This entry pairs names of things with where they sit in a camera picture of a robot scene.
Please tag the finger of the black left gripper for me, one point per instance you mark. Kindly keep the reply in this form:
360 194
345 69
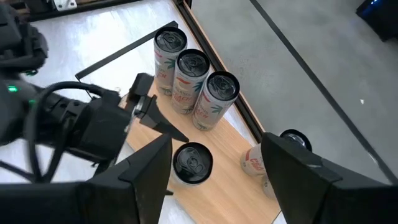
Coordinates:
141 87
155 119

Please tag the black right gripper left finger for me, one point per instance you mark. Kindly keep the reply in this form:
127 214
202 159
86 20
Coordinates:
136 193

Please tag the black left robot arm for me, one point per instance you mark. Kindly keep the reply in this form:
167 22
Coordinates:
15 43

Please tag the black object with blue sheen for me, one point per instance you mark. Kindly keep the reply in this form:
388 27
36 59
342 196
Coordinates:
379 18

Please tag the white table cover sheet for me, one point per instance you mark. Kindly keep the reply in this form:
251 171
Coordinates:
93 46

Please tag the wooden board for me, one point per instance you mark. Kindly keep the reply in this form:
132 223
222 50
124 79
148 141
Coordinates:
224 193

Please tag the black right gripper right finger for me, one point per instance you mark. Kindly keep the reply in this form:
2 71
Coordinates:
304 186

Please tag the white Celsius Peach Vibe can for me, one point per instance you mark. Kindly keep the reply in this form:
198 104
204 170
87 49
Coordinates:
191 67
217 93
268 188
253 161
192 163
170 42

